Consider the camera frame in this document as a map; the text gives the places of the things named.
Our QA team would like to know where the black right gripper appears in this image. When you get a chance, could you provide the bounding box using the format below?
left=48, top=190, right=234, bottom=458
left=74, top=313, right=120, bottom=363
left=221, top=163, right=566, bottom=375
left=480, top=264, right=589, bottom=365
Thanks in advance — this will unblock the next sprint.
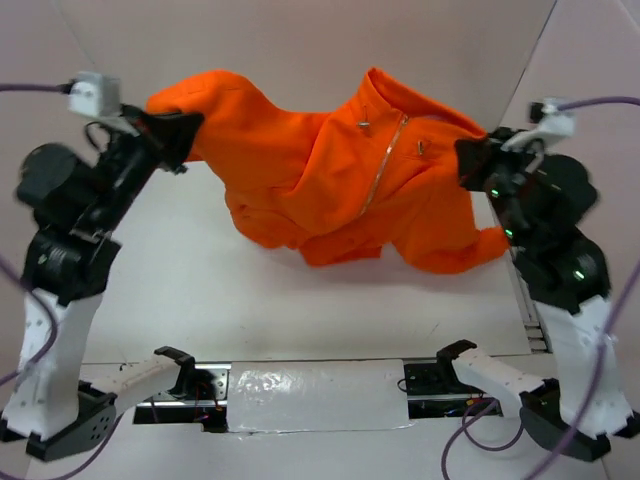
left=457, top=124, right=544, bottom=246

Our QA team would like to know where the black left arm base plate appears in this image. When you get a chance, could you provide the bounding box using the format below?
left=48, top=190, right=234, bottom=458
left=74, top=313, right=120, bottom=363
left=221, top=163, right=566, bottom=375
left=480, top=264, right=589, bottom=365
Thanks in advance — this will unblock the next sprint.
left=132, top=363, right=231, bottom=433

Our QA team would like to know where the orange jacket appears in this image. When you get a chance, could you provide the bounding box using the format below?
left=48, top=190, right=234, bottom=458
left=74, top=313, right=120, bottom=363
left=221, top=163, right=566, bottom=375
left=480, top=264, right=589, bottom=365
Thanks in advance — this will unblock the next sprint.
left=147, top=68, right=509, bottom=274

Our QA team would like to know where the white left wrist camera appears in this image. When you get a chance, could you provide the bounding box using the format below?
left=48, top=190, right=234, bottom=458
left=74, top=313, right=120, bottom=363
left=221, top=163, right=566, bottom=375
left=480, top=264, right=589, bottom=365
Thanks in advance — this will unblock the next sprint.
left=68, top=71, right=121, bottom=118

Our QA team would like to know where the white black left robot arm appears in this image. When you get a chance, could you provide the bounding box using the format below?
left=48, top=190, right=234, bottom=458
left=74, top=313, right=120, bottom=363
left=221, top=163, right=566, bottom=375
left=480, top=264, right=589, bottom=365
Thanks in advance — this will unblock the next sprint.
left=1, top=105, right=204, bottom=462

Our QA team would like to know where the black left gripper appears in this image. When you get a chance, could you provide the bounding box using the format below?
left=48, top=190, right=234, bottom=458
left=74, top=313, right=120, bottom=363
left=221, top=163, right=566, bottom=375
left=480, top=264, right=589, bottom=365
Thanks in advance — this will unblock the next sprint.
left=86, top=102, right=202, bottom=233

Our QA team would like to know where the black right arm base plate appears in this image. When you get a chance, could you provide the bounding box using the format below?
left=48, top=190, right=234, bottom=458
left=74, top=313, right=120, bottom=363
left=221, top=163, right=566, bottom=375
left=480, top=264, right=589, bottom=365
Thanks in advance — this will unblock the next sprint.
left=397, top=355, right=493, bottom=420

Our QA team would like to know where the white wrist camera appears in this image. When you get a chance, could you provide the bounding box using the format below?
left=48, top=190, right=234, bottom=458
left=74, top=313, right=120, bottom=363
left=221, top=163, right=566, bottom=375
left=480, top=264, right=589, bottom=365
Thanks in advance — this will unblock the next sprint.
left=501, top=97, right=576, bottom=152
left=68, top=71, right=121, bottom=118

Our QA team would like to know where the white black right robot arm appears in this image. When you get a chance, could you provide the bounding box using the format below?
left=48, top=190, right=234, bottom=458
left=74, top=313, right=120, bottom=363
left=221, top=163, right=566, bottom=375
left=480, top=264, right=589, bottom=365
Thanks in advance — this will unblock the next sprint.
left=436, top=128, right=639, bottom=462

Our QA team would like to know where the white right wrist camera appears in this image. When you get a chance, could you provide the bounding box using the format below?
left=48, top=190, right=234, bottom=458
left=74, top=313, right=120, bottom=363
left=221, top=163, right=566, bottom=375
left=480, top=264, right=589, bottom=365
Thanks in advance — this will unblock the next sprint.
left=501, top=97, right=576, bottom=152

